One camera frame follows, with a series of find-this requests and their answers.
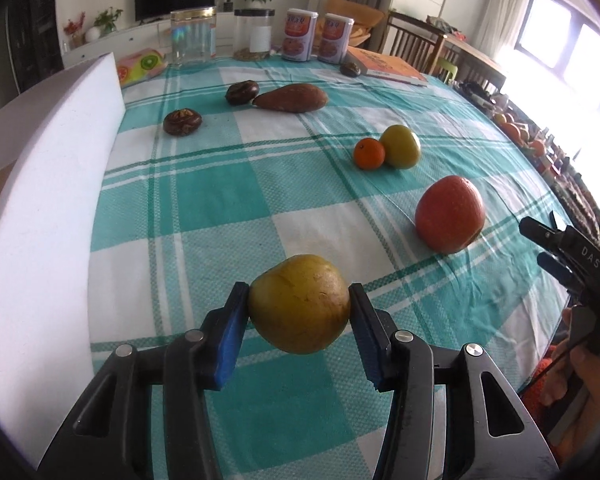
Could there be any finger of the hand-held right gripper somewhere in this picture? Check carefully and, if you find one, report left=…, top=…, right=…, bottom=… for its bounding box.
left=518, top=216, right=569, bottom=252
left=536, top=252, right=583, bottom=293

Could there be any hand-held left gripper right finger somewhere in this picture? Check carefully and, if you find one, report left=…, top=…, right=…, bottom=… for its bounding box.
left=349, top=283, right=561, bottom=480

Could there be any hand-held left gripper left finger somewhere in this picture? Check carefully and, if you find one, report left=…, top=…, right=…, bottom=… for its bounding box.
left=40, top=282, right=250, bottom=480

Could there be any yellow-green pear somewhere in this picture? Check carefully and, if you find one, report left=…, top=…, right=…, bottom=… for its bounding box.
left=248, top=254, right=352, bottom=355

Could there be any person's right hand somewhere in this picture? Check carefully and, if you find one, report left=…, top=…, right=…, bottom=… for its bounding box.
left=539, top=307, right=600, bottom=411

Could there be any large red-orange apple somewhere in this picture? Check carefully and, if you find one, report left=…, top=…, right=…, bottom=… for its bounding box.
left=414, top=175, right=486, bottom=255

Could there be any pile of oranges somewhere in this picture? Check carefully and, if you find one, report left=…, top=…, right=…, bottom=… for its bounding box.
left=493, top=110, right=548, bottom=161

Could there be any teal checked tablecloth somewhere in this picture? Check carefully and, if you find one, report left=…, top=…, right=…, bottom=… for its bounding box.
left=87, top=52, right=576, bottom=480

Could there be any green apple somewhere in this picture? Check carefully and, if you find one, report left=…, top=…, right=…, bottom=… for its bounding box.
left=379, top=124, right=422, bottom=169

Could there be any small orange tangerine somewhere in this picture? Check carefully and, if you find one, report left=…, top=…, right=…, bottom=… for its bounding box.
left=354, top=138, right=386, bottom=171

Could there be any wooden side table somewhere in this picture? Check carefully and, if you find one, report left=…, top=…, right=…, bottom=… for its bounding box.
left=432, top=34, right=507, bottom=95

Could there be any window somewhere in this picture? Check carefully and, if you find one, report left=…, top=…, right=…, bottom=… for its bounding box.
left=513, top=0, right=600, bottom=111

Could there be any white foam board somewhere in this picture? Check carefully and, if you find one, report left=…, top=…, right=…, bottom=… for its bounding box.
left=0, top=52, right=127, bottom=467

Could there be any orange book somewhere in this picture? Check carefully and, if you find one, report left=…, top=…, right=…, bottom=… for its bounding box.
left=347, top=46, right=429, bottom=88

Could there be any wooden chair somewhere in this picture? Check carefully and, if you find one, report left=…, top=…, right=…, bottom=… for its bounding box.
left=379, top=9, right=449, bottom=77

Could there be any white curtain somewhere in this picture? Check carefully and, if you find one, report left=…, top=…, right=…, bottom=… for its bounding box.
left=472, top=0, right=537, bottom=53

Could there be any brown sweet potato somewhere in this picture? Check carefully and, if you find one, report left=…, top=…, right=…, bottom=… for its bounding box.
left=253, top=84, right=329, bottom=112

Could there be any fruit print tissue pack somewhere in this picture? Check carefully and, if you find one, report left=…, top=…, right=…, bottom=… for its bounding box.
left=115, top=47, right=166, bottom=87

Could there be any yellow cushion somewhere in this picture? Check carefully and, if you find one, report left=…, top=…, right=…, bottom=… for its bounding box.
left=324, top=0, right=384, bottom=52

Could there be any white and orange tin can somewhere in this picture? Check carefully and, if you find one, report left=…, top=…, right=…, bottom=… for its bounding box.
left=281, top=8, right=320, bottom=63
left=317, top=12, right=355, bottom=65

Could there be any glass jar with gold lid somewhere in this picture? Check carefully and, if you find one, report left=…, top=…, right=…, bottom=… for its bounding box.
left=169, top=7, right=218, bottom=67

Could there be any glass jar with black lid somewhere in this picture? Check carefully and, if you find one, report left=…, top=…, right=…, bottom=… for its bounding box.
left=233, top=8, right=276, bottom=61

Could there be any white low cabinet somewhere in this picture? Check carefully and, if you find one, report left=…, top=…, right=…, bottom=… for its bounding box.
left=61, top=7, right=286, bottom=70

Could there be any green plant in white vase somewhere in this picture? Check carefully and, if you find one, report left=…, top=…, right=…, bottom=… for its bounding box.
left=85, top=7, right=124, bottom=42

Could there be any red flower bouquet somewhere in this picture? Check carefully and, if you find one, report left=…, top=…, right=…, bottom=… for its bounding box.
left=63, top=11, right=87, bottom=49

